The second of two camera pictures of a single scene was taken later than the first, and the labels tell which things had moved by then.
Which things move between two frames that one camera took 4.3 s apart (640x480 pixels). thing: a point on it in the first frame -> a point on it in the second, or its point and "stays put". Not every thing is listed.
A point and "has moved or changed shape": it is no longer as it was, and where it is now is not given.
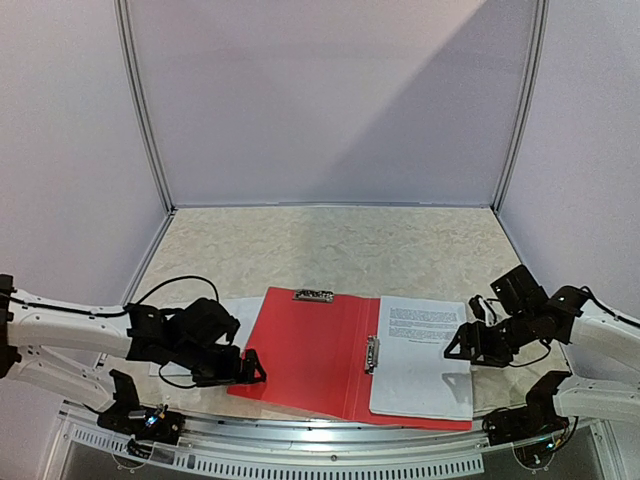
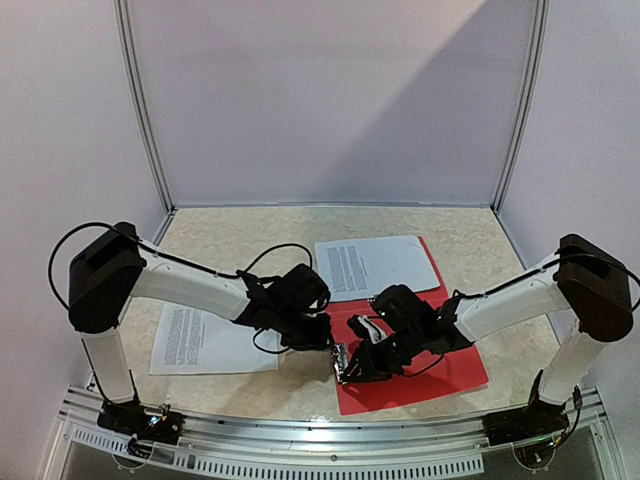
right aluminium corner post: (540, 35) stays put
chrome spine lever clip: (372, 354) has moved or changed shape
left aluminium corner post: (131, 64) stays put
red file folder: (318, 350) -> (455, 372)
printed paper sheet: (411, 374) -> (359, 269)
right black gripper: (480, 345) -> (373, 361)
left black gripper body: (207, 369) -> (299, 335)
